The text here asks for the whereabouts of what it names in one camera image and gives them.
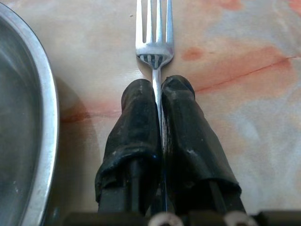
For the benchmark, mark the silver metal fork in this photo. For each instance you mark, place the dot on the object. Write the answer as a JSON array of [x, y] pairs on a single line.
[[154, 50]]

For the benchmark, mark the round steel plate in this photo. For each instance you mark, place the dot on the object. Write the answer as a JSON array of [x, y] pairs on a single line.
[[21, 117]]

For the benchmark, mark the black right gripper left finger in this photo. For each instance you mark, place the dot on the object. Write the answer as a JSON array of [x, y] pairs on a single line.
[[134, 131]]

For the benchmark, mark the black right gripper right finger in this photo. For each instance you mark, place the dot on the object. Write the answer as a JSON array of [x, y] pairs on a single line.
[[188, 141]]

